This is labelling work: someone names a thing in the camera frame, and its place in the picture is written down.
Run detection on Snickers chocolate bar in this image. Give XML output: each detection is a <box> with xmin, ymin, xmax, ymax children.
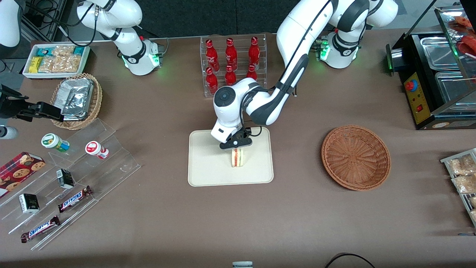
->
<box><xmin>20</xmin><ymin>216</ymin><xmax>60</xmax><ymax>243</ymax></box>
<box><xmin>58</xmin><ymin>186</ymin><xmax>93</xmax><ymax>213</ymax></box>

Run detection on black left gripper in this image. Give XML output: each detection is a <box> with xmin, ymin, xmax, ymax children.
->
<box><xmin>219</xmin><ymin>127</ymin><xmax>254</xmax><ymax>153</ymax></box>

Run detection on clear bag of nuts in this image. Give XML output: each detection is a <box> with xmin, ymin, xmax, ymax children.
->
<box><xmin>52</xmin><ymin>55</ymin><xmax>82</xmax><ymax>73</ymax></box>
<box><xmin>38</xmin><ymin>56</ymin><xmax>56</xmax><ymax>73</ymax></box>
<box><xmin>52</xmin><ymin>45</ymin><xmax>75</xmax><ymax>57</ymax></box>

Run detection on black food warmer machine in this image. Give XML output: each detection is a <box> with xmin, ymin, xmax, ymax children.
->
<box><xmin>386</xmin><ymin>0</ymin><xmax>476</xmax><ymax>130</ymax></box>

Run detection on steel food pan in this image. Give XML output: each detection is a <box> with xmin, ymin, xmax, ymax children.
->
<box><xmin>435</xmin><ymin>71</ymin><xmax>476</xmax><ymax>109</ymax></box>
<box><xmin>419</xmin><ymin>35</ymin><xmax>464</xmax><ymax>70</ymax></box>

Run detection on small black drink carton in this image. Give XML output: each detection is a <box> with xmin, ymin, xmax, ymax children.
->
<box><xmin>56</xmin><ymin>169</ymin><xmax>75</xmax><ymax>189</ymax></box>
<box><xmin>19</xmin><ymin>194</ymin><xmax>40</xmax><ymax>214</ymax></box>

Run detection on round brown wicker basket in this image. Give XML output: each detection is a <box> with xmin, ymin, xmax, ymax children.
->
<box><xmin>321</xmin><ymin>125</ymin><xmax>391</xmax><ymax>191</ymax></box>

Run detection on silver foil packet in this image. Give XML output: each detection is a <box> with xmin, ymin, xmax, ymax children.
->
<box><xmin>59</xmin><ymin>78</ymin><xmax>94</xmax><ymax>93</ymax></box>
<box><xmin>61</xmin><ymin>87</ymin><xmax>93</xmax><ymax>120</ymax></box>

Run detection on cream plastic serving tray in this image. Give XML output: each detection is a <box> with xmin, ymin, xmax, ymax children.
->
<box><xmin>188</xmin><ymin>127</ymin><xmax>274</xmax><ymax>186</ymax></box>

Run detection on clear acrylic stepped stand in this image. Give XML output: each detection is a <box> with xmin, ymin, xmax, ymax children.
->
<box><xmin>0</xmin><ymin>118</ymin><xmax>142</xmax><ymax>251</ymax></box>

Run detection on red lid white cup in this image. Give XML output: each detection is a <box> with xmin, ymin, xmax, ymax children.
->
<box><xmin>85</xmin><ymin>141</ymin><xmax>109</xmax><ymax>160</ymax></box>

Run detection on clear acrylic bottle rack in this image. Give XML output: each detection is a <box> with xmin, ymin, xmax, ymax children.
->
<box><xmin>200</xmin><ymin>33</ymin><xmax>267</xmax><ymax>98</ymax></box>

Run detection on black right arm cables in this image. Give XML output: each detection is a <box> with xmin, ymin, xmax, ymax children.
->
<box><xmin>22</xmin><ymin>0</ymin><xmax>98</xmax><ymax>47</ymax></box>

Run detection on white rectangular snack bin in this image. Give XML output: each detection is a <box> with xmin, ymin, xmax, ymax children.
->
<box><xmin>22</xmin><ymin>44</ymin><xmax>91</xmax><ymax>79</ymax></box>

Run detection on grey snack bag tray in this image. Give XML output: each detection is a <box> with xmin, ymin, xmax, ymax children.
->
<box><xmin>441</xmin><ymin>148</ymin><xmax>476</xmax><ymax>227</ymax></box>

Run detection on red food in warmer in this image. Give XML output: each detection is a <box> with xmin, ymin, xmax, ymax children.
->
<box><xmin>452</xmin><ymin>16</ymin><xmax>476</xmax><ymax>57</ymax></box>

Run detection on green lid white cup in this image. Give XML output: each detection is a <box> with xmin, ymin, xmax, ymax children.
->
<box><xmin>41</xmin><ymin>133</ymin><xmax>70</xmax><ymax>153</ymax></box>

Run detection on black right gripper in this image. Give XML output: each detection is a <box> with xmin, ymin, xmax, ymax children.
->
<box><xmin>0</xmin><ymin>85</ymin><xmax>64</xmax><ymax>122</ymax></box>

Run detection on light wicker basket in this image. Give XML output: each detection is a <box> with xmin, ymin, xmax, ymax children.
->
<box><xmin>50</xmin><ymin>73</ymin><xmax>103</xmax><ymax>130</ymax></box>

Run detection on black looped cable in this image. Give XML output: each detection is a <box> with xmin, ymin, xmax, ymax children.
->
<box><xmin>325</xmin><ymin>253</ymin><xmax>377</xmax><ymax>268</ymax></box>

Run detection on triangular sandwich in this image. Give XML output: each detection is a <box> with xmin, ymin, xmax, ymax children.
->
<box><xmin>231</xmin><ymin>147</ymin><xmax>247</xmax><ymax>168</ymax></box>

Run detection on red plaid cookie box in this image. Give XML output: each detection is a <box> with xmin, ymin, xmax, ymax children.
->
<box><xmin>0</xmin><ymin>152</ymin><xmax>46</xmax><ymax>198</ymax></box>

